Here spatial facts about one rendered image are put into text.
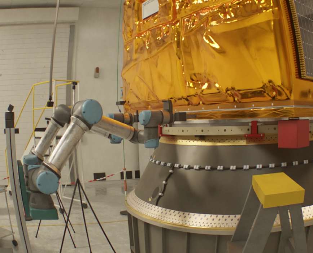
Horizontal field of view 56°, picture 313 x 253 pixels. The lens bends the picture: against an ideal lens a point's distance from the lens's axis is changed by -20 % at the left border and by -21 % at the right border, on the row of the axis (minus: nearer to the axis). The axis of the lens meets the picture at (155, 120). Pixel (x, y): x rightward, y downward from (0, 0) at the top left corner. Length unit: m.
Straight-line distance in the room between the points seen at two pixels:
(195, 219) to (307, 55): 1.10
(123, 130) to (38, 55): 7.79
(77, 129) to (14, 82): 7.77
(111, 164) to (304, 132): 8.81
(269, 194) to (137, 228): 1.53
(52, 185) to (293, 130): 1.17
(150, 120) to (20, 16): 7.98
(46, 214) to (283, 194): 1.17
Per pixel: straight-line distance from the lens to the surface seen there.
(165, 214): 2.07
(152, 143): 1.88
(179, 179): 2.12
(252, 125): 1.93
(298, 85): 1.63
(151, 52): 2.63
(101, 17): 10.45
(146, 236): 2.26
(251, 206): 1.42
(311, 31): 1.80
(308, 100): 1.72
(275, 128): 1.95
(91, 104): 1.66
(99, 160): 10.02
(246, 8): 1.83
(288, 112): 1.62
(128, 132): 1.94
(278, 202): 1.06
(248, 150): 1.97
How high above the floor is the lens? 1.76
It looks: level
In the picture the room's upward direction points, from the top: 2 degrees counter-clockwise
